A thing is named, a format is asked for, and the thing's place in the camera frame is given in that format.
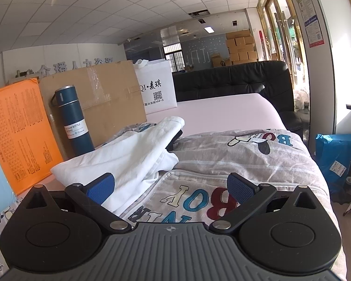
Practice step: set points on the white plastic bags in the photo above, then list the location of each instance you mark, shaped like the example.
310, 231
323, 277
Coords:
301, 99

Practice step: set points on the large brown cardboard box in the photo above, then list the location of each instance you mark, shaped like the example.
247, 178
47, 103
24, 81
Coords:
111, 99

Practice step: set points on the orange printed board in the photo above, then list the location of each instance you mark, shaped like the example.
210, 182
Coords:
20, 128

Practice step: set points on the grey cartoon printed blanket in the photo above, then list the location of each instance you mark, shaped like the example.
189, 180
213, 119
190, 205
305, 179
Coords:
222, 158

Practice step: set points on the white shirt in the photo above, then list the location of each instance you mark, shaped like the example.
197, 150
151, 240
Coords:
128, 158

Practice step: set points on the ceiling light panel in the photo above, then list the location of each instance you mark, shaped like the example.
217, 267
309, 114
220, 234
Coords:
208, 29

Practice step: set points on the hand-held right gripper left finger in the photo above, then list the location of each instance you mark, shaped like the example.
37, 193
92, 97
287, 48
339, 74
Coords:
101, 188

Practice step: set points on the dark cloth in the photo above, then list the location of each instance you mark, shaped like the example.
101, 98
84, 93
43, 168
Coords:
174, 140

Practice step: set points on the pink foam mattress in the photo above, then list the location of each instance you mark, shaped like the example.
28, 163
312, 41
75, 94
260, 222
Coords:
222, 111

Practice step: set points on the stack of cardboard boxes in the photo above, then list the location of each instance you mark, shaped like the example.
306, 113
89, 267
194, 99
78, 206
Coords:
239, 46

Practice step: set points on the dark blue vacuum bottle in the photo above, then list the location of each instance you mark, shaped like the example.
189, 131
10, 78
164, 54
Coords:
74, 117

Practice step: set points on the white tote bag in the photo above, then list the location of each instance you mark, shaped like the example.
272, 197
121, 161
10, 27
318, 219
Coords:
161, 79

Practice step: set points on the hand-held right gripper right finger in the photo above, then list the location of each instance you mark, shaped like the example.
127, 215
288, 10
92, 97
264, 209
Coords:
239, 188

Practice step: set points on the black leather sofa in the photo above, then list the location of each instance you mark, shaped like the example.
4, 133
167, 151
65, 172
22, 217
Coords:
237, 79

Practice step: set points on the blue plastic parcel bag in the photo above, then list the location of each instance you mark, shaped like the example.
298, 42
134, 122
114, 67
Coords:
330, 152

